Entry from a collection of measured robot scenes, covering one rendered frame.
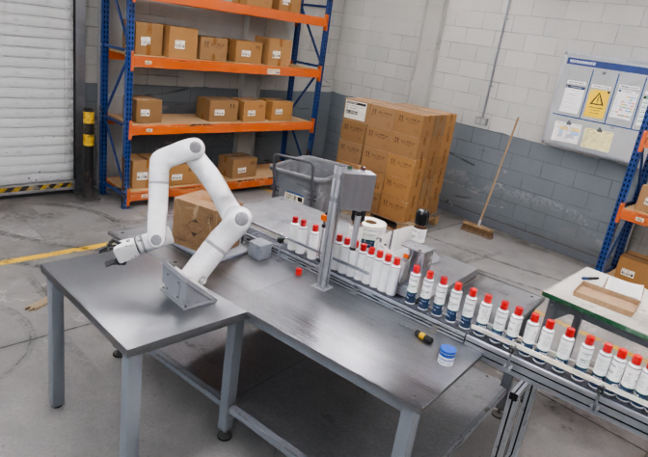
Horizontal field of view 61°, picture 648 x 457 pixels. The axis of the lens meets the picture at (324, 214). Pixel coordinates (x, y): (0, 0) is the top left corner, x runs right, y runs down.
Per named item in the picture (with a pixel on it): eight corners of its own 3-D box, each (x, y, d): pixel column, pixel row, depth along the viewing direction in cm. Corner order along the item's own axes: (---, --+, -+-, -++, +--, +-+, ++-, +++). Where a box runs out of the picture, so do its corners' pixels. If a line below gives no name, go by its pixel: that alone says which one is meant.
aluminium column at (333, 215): (328, 286, 294) (347, 165, 273) (322, 288, 291) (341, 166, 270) (321, 283, 297) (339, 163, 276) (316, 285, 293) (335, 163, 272)
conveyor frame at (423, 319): (472, 336, 265) (475, 327, 264) (463, 343, 257) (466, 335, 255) (237, 228, 358) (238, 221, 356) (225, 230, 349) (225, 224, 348)
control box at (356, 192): (370, 211, 279) (377, 174, 273) (338, 209, 273) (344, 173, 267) (364, 204, 288) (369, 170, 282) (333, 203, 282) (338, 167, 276)
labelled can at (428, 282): (429, 309, 275) (438, 272, 268) (424, 312, 271) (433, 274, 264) (420, 305, 278) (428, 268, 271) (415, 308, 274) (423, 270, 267)
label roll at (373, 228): (356, 234, 362) (359, 214, 357) (385, 242, 357) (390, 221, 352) (347, 244, 343) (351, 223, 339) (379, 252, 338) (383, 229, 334)
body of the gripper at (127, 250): (137, 242, 249) (112, 251, 246) (144, 257, 256) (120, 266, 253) (134, 231, 254) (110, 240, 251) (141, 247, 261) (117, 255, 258)
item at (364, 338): (544, 300, 322) (545, 297, 321) (419, 415, 206) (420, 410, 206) (281, 198, 439) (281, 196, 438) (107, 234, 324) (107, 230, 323)
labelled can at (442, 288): (443, 315, 271) (451, 277, 264) (438, 318, 267) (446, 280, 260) (433, 310, 273) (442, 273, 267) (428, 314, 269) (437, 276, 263)
